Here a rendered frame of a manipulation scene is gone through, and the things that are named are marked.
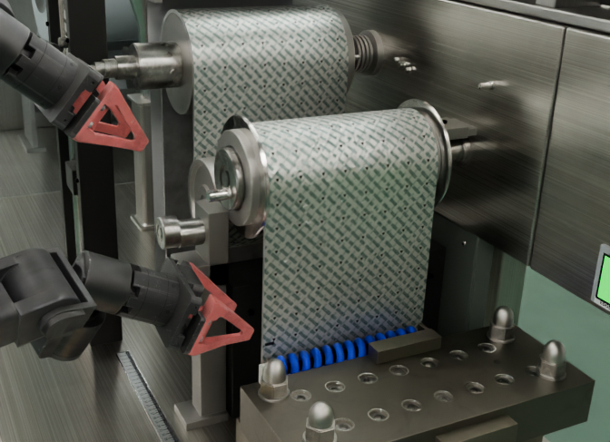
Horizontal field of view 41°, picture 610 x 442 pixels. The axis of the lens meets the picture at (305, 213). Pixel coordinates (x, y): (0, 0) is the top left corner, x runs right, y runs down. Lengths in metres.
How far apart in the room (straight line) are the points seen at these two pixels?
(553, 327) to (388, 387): 2.44
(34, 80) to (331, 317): 0.46
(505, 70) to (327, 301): 0.36
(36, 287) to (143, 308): 0.13
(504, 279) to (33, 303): 0.82
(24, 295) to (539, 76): 0.62
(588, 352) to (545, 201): 2.28
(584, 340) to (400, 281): 2.31
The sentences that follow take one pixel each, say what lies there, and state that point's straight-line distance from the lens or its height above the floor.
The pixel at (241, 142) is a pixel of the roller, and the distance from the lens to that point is 0.94.
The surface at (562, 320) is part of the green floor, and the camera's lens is 3.47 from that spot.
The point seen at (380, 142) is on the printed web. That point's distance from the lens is 1.00.
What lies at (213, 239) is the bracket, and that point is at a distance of 1.01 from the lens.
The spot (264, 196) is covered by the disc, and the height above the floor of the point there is 1.25.
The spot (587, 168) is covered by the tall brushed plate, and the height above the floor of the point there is 1.29.
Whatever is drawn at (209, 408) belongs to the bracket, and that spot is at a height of 0.92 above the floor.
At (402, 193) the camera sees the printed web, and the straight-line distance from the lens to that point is 1.02.
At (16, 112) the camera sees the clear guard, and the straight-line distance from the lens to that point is 1.91.
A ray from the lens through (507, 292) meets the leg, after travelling 1.41.
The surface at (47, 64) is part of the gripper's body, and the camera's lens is 0.85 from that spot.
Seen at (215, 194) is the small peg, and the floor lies 1.24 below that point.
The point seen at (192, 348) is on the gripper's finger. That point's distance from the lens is 0.90.
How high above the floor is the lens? 1.58
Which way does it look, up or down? 22 degrees down
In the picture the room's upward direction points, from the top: 2 degrees clockwise
